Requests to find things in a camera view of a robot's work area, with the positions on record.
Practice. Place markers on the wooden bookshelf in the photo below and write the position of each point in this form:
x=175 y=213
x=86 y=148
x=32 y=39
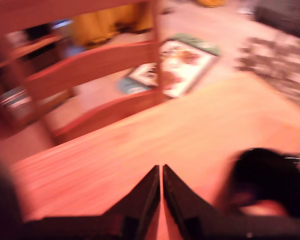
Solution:
x=52 y=53

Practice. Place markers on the wooden chair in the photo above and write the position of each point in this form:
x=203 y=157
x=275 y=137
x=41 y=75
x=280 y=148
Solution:
x=90 y=65

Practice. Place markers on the stack of magazines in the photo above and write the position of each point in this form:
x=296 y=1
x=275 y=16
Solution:
x=15 y=98

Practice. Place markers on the printed floor mat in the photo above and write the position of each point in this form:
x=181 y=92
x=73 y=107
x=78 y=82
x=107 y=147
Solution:
x=187 y=65

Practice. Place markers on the black Elwood mug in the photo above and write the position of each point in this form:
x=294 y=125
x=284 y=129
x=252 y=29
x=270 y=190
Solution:
x=265 y=172

